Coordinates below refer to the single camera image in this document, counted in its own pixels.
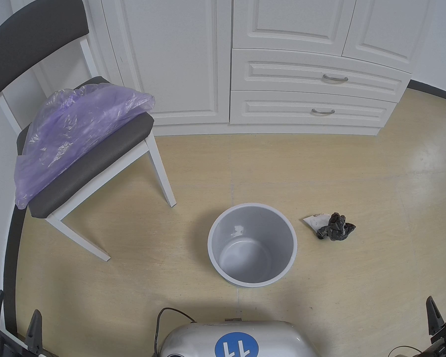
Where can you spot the white chair dark grey cushions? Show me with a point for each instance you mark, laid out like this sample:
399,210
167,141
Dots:
107,151

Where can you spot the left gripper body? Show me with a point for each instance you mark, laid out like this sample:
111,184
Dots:
3,342

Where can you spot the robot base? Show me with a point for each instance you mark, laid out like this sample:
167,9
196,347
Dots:
193,342

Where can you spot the purple plastic bag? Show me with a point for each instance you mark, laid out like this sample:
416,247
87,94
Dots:
78,125

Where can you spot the white wardrobe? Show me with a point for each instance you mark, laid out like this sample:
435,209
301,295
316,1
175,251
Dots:
171,50

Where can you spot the black plastic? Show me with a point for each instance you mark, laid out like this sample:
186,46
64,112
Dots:
334,229

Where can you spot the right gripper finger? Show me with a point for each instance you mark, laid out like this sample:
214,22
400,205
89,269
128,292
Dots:
435,316

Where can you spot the white trash bin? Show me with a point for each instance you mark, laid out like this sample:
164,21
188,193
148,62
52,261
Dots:
252,244

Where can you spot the white printed wrapper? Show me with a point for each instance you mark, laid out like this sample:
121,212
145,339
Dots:
315,221

